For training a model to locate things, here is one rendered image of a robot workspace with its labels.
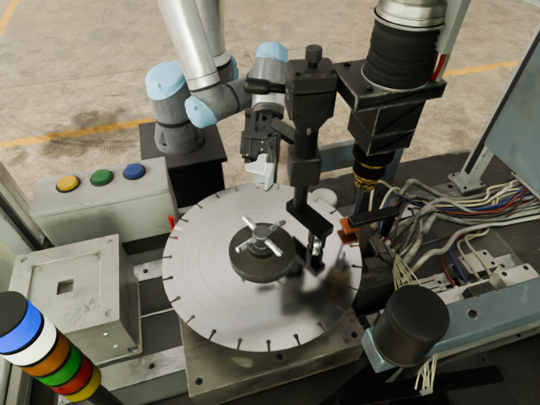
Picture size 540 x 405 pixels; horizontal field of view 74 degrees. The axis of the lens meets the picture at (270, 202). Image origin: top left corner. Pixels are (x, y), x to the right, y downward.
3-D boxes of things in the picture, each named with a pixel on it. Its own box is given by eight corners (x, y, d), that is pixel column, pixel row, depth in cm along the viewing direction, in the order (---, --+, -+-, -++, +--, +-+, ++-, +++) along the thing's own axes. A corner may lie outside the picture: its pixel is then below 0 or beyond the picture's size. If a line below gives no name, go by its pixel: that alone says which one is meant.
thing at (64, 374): (36, 392, 38) (22, 383, 36) (41, 350, 41) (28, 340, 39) (80, 379, 39) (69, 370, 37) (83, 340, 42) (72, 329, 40)
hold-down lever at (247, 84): (253, 121, 44) (252, 100, 42) (242, 95, 48) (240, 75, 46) (314, 111, 45) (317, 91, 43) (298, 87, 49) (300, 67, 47)
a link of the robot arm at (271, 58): (279, 63, 89) (295, 45, 82) (276, 104, 87) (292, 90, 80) (249, 53, 86) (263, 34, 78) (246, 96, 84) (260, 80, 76)
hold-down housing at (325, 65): (286, 193, 53) (292, 58, 38) (281, 171, 56) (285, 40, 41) (323, 190, 53) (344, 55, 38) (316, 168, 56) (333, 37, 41)
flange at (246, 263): (253, 216, 66) (252, 207, 64) (307, 243, 62) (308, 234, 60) (215, 259, 59) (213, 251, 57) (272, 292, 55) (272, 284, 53)
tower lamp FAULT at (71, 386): (49, 400, 41) (37, 392, 38) (54, 361, 44) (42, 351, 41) (92, 388, 41) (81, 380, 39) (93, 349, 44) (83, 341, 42)
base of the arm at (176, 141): (154, 129, 117) (146, 103, 110) (200, 121, 120) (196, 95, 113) (157, 158, 107) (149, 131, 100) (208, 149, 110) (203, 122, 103)
